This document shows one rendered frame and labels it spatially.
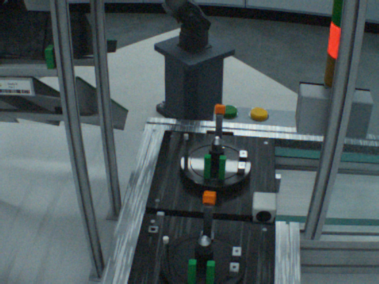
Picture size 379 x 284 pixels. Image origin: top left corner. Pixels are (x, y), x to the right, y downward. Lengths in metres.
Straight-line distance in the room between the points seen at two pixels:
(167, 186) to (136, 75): 0.63
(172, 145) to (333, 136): 0.43
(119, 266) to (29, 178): 0.43
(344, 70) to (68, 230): 0.66
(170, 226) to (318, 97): 0.35
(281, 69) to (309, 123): 2.61
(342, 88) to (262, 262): 0.33
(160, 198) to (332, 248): 0.34
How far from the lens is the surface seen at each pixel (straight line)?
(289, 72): 3.40
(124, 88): 1.52
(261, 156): 1.09
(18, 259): 1.07
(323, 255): 0.99
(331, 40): 0.75
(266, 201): 0.96
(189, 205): 0.97
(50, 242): 1.09
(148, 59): 1.66
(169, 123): 1.19
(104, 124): 0.97
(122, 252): 0.92
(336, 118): 0.78
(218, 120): 1.06
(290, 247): 0.93
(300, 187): 1.11
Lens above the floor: 1.65
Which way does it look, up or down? 37 degrees down
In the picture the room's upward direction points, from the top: straight up
